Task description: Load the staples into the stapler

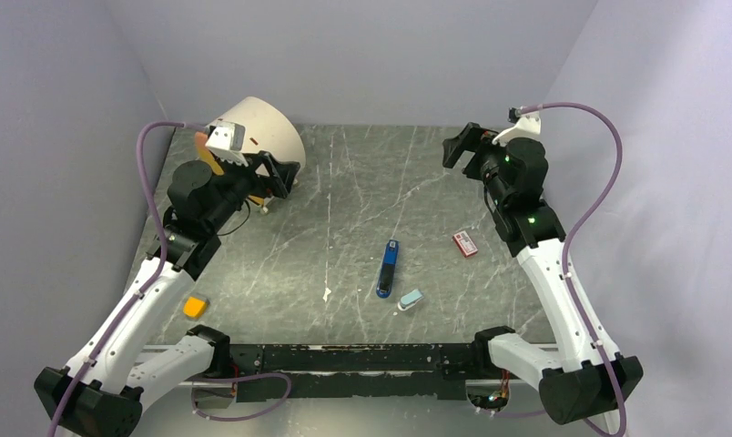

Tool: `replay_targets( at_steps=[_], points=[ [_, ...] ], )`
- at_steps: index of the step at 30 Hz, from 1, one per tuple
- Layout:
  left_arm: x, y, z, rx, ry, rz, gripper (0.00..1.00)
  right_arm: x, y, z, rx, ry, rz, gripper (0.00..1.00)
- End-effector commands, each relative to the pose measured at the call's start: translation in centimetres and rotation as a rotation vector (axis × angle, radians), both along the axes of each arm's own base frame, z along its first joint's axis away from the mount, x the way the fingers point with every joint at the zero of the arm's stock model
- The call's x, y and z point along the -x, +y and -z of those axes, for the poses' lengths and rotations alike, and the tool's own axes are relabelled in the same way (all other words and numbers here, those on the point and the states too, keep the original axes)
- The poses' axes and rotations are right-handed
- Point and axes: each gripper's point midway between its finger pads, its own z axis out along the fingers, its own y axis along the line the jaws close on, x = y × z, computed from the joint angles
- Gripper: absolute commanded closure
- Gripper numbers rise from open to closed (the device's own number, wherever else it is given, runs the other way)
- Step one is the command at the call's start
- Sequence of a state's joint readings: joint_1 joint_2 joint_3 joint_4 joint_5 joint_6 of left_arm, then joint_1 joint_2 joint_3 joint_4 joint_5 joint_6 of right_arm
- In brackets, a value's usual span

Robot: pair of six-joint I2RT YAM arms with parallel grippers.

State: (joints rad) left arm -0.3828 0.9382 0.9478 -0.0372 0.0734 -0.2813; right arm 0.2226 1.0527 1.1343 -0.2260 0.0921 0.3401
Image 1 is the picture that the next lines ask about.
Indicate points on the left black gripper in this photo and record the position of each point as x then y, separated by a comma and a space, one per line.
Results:
279, 177

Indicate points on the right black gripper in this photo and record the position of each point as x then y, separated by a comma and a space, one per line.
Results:
472, 137

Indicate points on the red white staple box sleeve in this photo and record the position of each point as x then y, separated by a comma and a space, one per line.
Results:
465, 243

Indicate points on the light blue small stapler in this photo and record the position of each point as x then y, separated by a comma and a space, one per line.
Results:
409, 300

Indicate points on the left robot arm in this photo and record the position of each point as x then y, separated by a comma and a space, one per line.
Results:
103, 390

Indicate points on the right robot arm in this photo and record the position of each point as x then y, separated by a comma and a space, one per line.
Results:
587, 375

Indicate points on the cream round drawer cabinet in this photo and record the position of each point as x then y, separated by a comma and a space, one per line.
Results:
266, 129

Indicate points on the orange yellow small block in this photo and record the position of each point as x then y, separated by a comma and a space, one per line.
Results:
195, 307

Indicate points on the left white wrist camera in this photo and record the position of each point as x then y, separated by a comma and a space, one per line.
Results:
225, 141

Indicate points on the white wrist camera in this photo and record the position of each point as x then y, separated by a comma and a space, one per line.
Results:
526, 124
225, 141

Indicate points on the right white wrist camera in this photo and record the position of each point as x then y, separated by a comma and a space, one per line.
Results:
526, 124

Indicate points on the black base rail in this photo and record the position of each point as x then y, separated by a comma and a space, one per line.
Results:
444, 371

